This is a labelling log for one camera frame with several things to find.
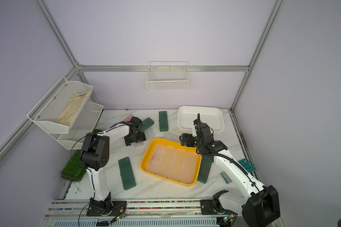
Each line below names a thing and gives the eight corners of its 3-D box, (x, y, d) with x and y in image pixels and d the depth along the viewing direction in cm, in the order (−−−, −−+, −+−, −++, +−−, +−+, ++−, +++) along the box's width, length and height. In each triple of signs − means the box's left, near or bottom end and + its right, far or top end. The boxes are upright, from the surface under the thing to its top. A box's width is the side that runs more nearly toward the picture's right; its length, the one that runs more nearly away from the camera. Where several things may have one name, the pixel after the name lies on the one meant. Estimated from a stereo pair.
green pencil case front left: (124, 191, 81) (123, 190, 79) (118, 162, 92) (117, 160, 90) (136, 185, 83) (135, 184, 81) (129, 158, 94) (128, 156, 92)
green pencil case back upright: (159, 131, 108) (159, 130, 106) (158, 112, 121) (158, 111, 119) (168, 131, 108) (168, 129, 107) (166, 112, 121) (166, 110, 119)
